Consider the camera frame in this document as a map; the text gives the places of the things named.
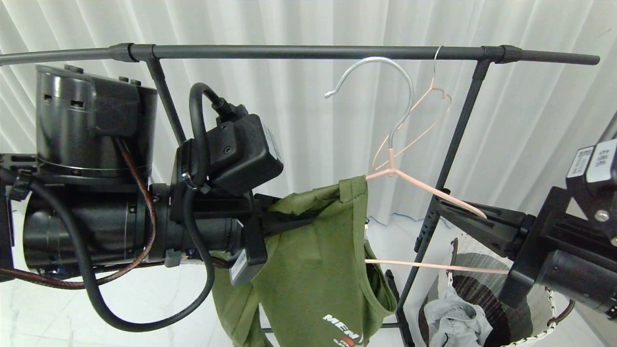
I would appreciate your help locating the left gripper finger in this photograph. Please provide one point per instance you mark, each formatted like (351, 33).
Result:
(282, 222)

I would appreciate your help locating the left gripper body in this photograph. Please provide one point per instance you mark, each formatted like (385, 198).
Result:
(96, 231)

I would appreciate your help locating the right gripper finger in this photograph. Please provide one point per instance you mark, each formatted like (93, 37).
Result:
(506, 218)
(496, 238)

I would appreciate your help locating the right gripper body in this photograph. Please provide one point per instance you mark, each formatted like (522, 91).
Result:
(535, 250)

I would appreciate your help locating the pale grey shorts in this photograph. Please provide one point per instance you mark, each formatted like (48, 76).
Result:
(453, 323)

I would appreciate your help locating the green long-sleeved shirt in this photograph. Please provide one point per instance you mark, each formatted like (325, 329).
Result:
(313, 270)

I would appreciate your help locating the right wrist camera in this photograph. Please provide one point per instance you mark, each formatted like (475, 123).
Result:
(597, 202)

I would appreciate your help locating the white laundry basket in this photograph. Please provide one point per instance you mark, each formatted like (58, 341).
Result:
(482, 289)

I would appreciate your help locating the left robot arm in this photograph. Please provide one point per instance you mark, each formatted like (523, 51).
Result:
(96, 125)

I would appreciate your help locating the white curtain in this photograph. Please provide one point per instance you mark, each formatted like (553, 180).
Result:
(313, 120)

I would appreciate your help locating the pink clothes hanger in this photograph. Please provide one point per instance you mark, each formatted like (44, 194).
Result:
(414, 133)
(434, 190)

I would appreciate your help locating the black clothes rack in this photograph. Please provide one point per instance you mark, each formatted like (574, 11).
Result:
(289, 51)

